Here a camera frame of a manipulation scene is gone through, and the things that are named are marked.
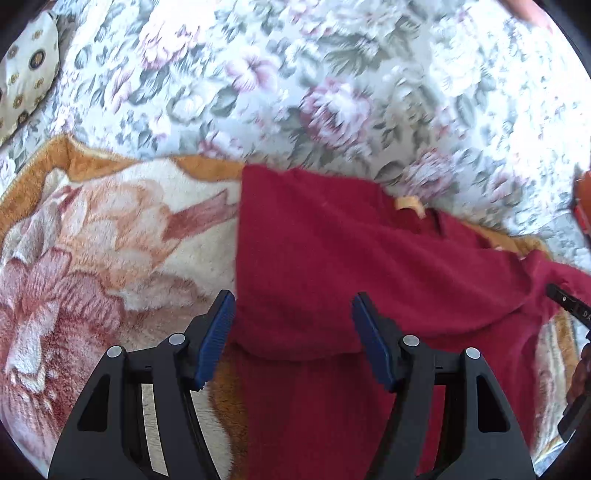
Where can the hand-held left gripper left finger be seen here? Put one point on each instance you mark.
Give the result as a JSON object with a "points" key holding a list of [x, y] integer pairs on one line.
{"points": [[213, 341]]}

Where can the orange rose-print fleece blanket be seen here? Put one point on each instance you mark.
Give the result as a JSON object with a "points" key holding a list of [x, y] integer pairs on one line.
{"points": [[115, 240]]}

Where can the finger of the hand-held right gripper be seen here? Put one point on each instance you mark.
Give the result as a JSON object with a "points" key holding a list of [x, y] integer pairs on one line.
{"points": [[570, 304], [572, 417]]}

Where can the dark red sweater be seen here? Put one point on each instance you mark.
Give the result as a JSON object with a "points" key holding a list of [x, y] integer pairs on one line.
{"points": [[323, 254]]}

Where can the grey floral bedspread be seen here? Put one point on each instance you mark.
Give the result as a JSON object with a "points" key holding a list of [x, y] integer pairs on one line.
{"points": [[277, 69]]}

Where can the cream medallion-print pillow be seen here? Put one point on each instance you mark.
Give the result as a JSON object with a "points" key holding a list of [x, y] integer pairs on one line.
{"points": [[27, 74]]}

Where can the pink cushion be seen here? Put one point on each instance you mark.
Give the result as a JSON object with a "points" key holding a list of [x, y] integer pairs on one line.
{"points": [[528, 11]]}

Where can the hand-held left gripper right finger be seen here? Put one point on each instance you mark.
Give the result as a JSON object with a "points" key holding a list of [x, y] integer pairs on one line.
{"points": [[371, 341]]}

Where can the person's right hand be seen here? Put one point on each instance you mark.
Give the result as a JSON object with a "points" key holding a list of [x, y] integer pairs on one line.
{"points": [[581, 374]]}

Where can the orange cushion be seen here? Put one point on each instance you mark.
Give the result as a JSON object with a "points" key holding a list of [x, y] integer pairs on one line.
{"points": [[584, 194]]}

